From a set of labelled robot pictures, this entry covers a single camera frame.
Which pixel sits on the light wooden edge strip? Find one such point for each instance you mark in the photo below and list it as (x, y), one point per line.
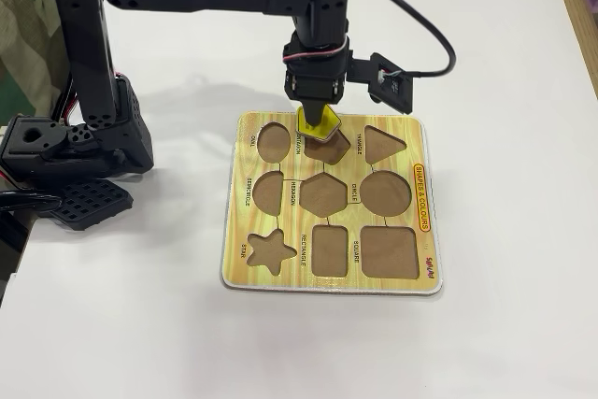
(579, 20)

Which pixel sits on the wooden shape puzzle board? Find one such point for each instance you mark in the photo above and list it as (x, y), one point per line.
(336, 212)

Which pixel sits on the black gridded base plate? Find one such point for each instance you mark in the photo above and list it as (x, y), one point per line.
(89, 205)

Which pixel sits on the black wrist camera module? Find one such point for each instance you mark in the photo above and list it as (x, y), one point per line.
(392, 83)

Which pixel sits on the glossy black table clamp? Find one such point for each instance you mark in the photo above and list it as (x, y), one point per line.
(28, 200)

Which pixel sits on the yellow pentagon puzzle piece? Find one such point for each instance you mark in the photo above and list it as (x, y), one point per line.
(331, 124)

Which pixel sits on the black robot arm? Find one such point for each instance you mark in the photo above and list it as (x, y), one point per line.
(79, 44)

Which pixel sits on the floral patterned cloth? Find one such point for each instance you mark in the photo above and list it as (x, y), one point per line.
(23, 30)

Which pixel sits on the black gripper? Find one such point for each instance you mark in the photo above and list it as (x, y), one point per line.
(312, 83)

